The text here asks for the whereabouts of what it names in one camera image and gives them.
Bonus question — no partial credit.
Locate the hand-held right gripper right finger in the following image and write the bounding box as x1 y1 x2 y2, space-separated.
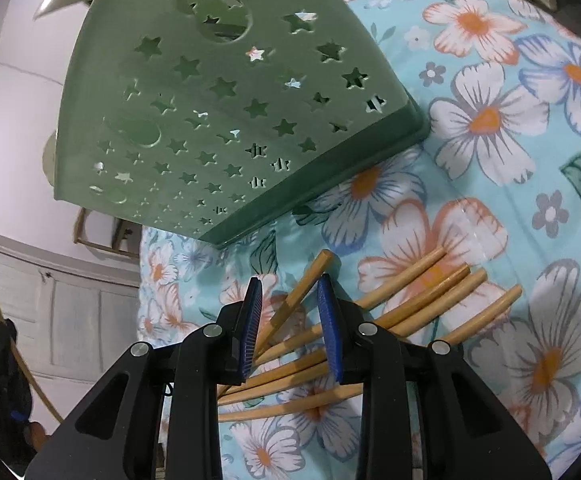
317 274 554 480

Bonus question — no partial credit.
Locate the small white spoon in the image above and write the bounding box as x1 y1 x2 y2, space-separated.
42 129 60 187

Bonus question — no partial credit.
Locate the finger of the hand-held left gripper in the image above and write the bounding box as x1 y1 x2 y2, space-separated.
0 316 34 427

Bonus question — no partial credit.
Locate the bamboo chopstick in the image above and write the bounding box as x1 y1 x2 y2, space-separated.
265 249 335 342
0 286 66 422

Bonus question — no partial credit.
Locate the wooden chair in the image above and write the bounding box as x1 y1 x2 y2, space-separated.
73 206 142 262

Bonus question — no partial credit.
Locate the white panel door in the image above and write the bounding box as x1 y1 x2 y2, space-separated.
0 220 142 411

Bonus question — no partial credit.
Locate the green plastic utensil holder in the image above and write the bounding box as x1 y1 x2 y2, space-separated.
53 0 430 249

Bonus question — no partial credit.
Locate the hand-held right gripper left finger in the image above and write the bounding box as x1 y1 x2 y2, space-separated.
24 276 264 480

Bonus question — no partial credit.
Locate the pile of bamboo chopsticks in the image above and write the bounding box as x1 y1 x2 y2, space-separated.
217 246 523 423

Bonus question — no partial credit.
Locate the floral blue blanket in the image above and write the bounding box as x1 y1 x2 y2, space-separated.
138 0 581 480

